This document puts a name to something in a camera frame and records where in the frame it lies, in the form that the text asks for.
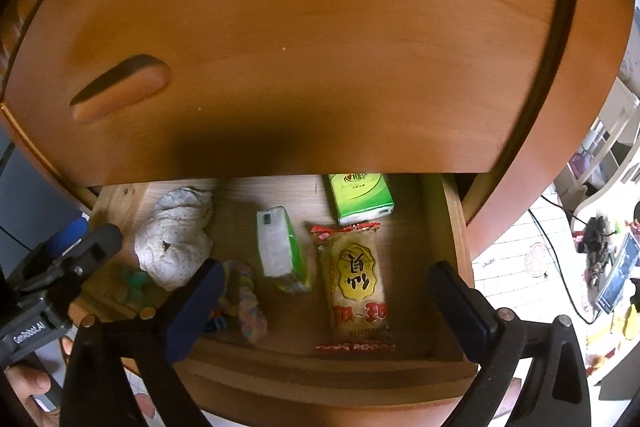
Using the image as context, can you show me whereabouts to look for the green toy figure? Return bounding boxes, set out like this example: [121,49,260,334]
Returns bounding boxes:
[112,268,151,311]

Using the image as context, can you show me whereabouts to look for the colourful puzzle cube toy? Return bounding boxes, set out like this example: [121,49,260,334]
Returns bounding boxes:
[204,260,268,345]

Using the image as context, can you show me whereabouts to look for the green white tissue packet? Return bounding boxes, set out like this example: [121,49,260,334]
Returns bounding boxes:
[256,206,311,295]

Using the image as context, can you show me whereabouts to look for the yellow red snack packet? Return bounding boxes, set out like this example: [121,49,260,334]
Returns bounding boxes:
[311,221,396,355]

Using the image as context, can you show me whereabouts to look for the person's hand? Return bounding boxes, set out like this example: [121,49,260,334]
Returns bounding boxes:
[4,358,60,427]

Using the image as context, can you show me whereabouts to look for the dark monitor screen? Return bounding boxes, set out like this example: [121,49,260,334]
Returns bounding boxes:
[0,130,88,277]

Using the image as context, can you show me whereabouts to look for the crumpled white cloth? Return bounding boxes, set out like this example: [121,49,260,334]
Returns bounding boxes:
[134,186,213,291]

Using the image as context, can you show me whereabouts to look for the clutter of small items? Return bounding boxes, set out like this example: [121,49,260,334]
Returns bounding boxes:
[574,208,639,381]

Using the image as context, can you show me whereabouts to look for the open lower wooden drawer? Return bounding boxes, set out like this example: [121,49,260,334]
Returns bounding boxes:
[64,173,482,427]

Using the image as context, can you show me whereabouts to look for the white shelf rack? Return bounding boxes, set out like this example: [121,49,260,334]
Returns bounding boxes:
[554,78,639,213]

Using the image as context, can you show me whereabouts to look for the upper wooden drawer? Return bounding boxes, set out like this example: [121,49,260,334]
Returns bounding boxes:
[0,0,582,188]

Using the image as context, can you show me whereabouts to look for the wooden nightstand cabinet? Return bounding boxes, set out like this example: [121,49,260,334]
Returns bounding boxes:
[0,0,637,258]

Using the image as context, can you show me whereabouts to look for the green tissue pack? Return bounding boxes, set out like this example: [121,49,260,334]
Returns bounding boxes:
[328,173,395,227]

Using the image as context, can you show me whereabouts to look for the black cable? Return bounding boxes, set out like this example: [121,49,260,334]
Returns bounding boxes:
[528,193,601,325]

